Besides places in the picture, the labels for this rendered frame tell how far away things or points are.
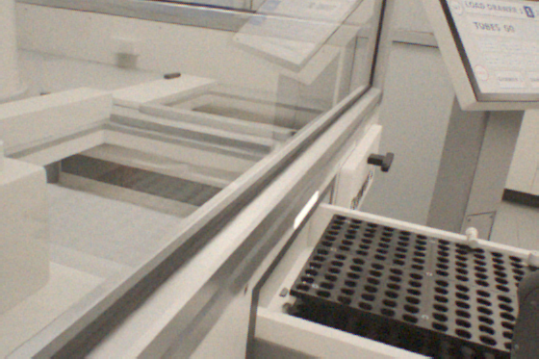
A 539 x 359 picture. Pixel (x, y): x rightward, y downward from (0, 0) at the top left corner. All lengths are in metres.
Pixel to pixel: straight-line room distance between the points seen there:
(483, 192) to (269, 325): 1.12
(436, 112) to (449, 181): 0.71
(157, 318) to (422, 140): 1.96
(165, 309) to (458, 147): 1.24
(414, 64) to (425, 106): 0.18
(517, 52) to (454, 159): 0.31
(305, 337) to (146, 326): 0.20
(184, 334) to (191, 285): 0.03
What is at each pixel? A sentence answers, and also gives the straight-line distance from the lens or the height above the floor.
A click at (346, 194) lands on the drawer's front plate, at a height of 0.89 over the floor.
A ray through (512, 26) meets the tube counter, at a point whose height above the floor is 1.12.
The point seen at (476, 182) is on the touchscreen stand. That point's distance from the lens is 1.44.
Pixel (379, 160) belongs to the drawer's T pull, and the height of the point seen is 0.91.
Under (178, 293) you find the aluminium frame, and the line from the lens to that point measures 0.26.
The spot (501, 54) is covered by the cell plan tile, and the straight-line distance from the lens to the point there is 1.31.
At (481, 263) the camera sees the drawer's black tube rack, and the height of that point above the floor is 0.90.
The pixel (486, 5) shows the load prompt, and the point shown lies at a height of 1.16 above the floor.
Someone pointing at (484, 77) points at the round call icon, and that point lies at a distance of 1.21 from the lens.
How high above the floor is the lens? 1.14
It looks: 18 degrees down
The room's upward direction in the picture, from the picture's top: 6 degrees clockwise
